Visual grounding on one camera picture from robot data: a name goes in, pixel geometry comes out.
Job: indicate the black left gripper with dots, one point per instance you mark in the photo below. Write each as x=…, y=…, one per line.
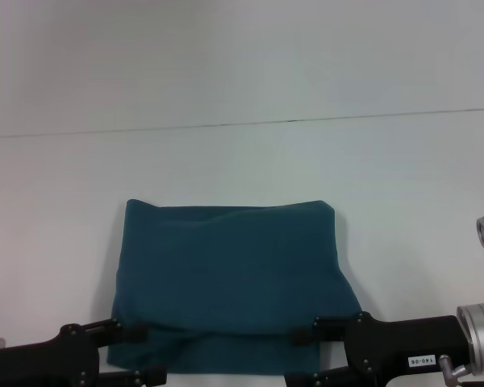
x=44, y=363

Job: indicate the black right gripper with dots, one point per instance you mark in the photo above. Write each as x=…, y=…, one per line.
x=403, y=346

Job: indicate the blue t-shirt with FREE print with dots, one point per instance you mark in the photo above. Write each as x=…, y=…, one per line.
x=226, y=282

